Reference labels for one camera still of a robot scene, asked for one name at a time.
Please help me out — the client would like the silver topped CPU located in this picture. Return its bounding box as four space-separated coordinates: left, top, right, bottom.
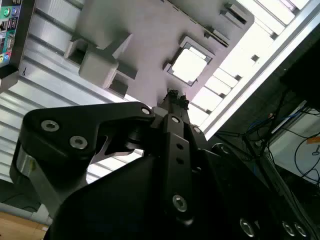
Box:
171 47 209 83

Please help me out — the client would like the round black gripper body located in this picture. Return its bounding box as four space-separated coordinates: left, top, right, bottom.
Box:
44 139 320 240

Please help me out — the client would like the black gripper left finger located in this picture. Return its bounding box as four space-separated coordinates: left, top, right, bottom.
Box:
9 89 196 226

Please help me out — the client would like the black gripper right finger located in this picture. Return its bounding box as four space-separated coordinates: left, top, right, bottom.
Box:
177 93 214 176

